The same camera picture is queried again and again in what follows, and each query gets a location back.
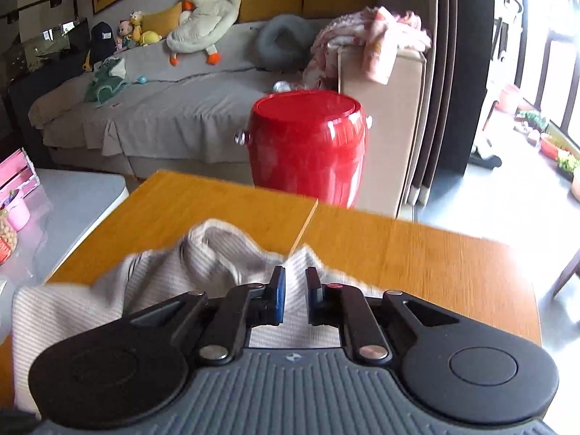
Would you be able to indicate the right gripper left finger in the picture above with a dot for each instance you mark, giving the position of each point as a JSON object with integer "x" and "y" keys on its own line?
{"x": 242, "y": 309}

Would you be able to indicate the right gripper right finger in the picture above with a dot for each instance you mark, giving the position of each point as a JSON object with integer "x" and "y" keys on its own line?
{"x": 345, "y": 308}

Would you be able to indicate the striped beige knit garment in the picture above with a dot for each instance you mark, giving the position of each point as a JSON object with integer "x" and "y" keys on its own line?
{"x": 213, "y": 257}

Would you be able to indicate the red round stool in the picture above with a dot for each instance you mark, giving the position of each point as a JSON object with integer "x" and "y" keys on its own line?
{"x": 308, "y": 142}

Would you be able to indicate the white side table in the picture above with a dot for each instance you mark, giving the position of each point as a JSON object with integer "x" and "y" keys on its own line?
{"x": 64, "y": 210}

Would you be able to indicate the beige sofa with grey cover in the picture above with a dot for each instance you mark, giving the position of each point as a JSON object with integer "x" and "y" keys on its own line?
{"x": 184, "y": 118}

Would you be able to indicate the red plastic basin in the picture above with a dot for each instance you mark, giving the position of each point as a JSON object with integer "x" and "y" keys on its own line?
{"x": 549, "y": 148}

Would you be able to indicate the green plant tray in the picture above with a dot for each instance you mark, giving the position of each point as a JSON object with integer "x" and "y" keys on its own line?
{"x": 566, "y": 164}

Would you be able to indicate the green plush toy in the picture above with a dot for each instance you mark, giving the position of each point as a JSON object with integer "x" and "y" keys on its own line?
{"x": 107, "y": 81}

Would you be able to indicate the grey neck pillow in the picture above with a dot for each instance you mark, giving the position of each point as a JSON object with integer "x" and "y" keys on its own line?
{"x": 284, "y": 43}

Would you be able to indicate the pink box on table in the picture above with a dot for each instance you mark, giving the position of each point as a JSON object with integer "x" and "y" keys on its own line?
{"x": 17, "y": 173}

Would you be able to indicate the yellow duck plush toy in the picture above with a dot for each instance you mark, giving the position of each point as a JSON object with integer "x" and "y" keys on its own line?
{"x": 149, "y": 37}

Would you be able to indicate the white goose plush toy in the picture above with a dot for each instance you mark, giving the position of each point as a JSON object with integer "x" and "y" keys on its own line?
{"x": 201, "y": 24}

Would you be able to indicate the pink doll plush toy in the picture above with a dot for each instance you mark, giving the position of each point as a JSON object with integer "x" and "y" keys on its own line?
{"x": 124, "y": 38}

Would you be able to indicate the black penguin plush toy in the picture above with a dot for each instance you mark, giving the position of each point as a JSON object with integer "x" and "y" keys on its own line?
{"x": 102, "y": 45}

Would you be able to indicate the dark curtain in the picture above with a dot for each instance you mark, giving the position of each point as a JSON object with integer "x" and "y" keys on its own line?
{"x": 457, "y": 71}

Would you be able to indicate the black shelf unit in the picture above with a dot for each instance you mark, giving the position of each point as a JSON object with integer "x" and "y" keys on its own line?
{"x": 31, "y": 68}

